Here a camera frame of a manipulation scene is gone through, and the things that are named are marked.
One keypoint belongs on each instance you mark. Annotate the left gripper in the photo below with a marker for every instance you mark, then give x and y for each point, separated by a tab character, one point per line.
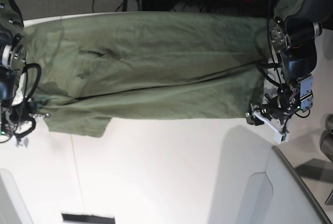
275	113

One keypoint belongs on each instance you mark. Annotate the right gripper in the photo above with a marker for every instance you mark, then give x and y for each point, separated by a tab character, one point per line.
19	121

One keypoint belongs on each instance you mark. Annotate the green t-shirt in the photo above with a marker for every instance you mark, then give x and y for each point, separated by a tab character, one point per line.
145	66

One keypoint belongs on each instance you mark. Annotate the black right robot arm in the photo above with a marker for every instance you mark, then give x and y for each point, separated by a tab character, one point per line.
19	79

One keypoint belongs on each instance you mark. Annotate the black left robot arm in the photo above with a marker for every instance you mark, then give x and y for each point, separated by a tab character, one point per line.
292	27

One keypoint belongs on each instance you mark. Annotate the grey metal cylinder stand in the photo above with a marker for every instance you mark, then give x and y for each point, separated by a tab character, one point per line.
326	139

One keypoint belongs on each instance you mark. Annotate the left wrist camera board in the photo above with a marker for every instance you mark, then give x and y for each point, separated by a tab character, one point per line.
281	136

